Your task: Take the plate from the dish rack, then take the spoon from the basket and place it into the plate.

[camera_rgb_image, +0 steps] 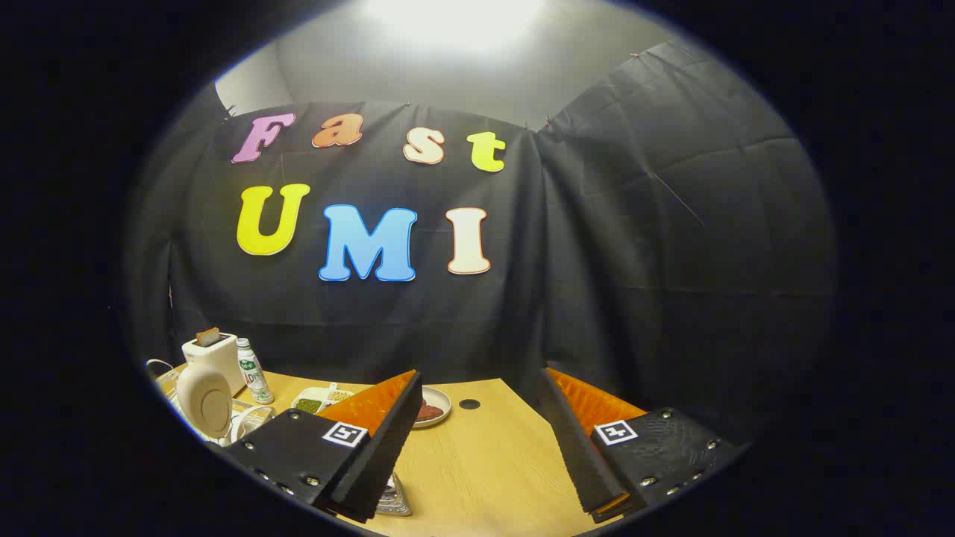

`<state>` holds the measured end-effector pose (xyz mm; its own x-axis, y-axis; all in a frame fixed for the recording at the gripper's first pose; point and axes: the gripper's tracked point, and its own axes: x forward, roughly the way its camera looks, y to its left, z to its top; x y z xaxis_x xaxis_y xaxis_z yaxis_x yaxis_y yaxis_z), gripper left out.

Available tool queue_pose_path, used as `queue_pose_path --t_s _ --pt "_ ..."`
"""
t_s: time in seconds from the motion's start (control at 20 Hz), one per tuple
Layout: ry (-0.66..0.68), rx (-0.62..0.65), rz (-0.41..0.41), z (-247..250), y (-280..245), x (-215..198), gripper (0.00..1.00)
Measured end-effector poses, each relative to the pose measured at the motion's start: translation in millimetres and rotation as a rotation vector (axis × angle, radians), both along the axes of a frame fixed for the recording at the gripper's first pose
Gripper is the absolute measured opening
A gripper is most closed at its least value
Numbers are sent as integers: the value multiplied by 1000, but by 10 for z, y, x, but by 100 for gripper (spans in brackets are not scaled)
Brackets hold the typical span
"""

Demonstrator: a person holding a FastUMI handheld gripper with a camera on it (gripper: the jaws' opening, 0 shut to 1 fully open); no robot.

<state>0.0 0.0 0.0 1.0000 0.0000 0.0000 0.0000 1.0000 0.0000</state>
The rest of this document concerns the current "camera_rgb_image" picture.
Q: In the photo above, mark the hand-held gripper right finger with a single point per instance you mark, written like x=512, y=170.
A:
x=578, y=455

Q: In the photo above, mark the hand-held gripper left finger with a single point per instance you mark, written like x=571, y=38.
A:
x=388, y=447

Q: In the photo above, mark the beige plate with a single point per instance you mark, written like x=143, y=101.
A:
x=203, y=403

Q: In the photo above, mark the small plate with meat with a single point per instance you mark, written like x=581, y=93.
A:
x=442, y=403

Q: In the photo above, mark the brown meat patty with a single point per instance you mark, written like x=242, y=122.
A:
x=430, y=411

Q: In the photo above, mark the white divided snack tray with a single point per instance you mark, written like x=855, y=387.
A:
x=322, y=394

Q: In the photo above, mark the heap of green beans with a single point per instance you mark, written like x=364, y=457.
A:
x=308, y=405

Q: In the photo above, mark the white bottle with green label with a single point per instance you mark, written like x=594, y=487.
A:
x=254, y=373

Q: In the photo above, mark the white toaster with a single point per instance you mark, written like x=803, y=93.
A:
x=216, y=362

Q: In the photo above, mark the black backdrop cloth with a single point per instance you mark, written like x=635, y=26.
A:
x=597, y=261

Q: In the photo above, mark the brown toast slice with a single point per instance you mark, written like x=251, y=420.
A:
x=208, y=335

